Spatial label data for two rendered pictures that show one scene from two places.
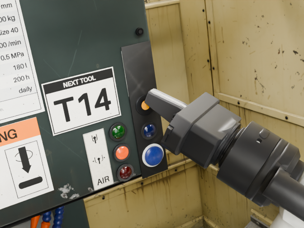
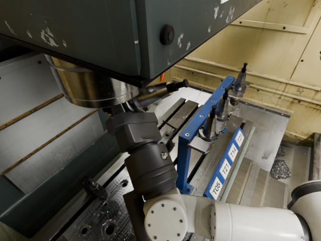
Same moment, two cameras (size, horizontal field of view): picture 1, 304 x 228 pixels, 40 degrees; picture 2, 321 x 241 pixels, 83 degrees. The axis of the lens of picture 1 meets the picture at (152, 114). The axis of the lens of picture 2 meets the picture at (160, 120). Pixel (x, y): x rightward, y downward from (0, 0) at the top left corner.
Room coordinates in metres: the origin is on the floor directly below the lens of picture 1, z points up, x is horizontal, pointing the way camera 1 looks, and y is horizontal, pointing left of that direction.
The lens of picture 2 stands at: (0.30, 0.42, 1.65)
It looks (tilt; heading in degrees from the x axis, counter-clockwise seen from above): 42 degrees down; 331
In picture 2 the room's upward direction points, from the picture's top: 2 degrees counter-clockwise
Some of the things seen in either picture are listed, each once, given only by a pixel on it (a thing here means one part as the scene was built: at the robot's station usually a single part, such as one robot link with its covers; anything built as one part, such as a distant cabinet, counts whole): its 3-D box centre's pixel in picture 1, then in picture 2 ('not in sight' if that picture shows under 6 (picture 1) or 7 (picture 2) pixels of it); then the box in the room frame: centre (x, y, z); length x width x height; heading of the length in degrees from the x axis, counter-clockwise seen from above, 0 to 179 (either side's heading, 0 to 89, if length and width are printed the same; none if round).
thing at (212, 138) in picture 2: not in sight; (208, 134); (0.58, 0.09, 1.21); 0.06 x 0.06 x 0.03
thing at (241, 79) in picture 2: not in sight; (240, 79); (0.73, -0.21, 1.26); 0.04 x 0.04 x 0.07
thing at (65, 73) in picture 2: not in sight; (99, 55); (0.62, 0.36, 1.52); 0.16 x 0.16 x 0.12
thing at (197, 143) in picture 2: not in sight; (201, 145); (0.56, 0.14, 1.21); 0.07 x 0.05 x 0.01; 26
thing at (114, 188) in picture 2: not in sight; (120, 218); (0.59, 0.44, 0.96); 0.29 x 0.23 x 0.05; 116
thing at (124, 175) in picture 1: (125, 172); not in sight; (0.54, 0.05, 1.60); 0.02 x 0.01 x 0.02; 116
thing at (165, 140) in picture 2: not in sight; (158, 151); (0.80, 0.16, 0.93); 0.26 x 0.05 x 0.06; 121
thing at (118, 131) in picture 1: (118, 131); not in sight; (0.54, 0.05, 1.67); 0.02 x 0.01 x 0.02; 116
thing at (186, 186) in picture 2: not in sight; (182, 167); (0.61, 0.16, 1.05); 0.10 x 0.05 x 0.30; 26
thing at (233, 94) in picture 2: not in sight; (234, 94); (0.70, -0.16, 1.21); 0.07 x 0.05 x 0.01; 26
